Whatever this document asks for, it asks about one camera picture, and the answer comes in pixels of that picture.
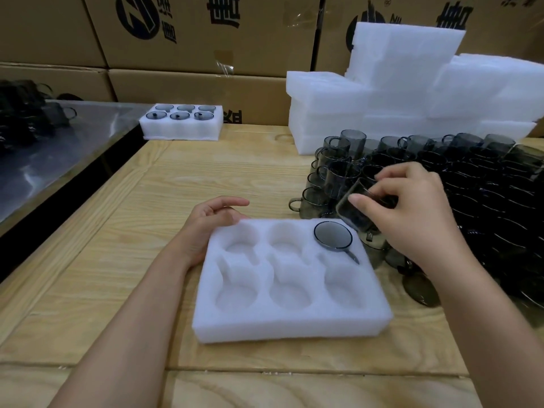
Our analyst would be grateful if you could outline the white grooved foam tray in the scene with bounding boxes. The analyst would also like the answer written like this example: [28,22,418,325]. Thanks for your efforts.
[139,103,224,142]
[191,218,394,345]

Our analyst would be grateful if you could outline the stainless steel table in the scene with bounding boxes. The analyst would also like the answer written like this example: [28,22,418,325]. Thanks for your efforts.
[0,99,152,239]

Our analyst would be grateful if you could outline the person's right forearm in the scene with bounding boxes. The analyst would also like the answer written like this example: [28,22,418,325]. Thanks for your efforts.
[424,250,544,408]

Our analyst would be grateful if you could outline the person's right hand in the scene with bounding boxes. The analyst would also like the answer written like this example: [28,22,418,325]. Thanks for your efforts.
[348,161,462,277]

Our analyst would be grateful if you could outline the dark mugs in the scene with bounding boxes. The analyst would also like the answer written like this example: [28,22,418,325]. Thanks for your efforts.
[0,79,77,154]

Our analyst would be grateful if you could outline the person's left hand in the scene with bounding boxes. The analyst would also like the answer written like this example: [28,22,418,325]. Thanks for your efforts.
[172,196,250,268]

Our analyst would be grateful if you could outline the pile of smoky glass mugs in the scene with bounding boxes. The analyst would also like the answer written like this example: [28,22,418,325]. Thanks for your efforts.
[288,129,544,309]

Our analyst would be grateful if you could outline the stack of white foam trays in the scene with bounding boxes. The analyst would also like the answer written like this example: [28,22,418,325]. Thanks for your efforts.
[285,22,544,156]

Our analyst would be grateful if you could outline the person's left forearm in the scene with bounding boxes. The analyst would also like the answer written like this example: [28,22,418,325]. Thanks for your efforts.
[49,250,205,408]

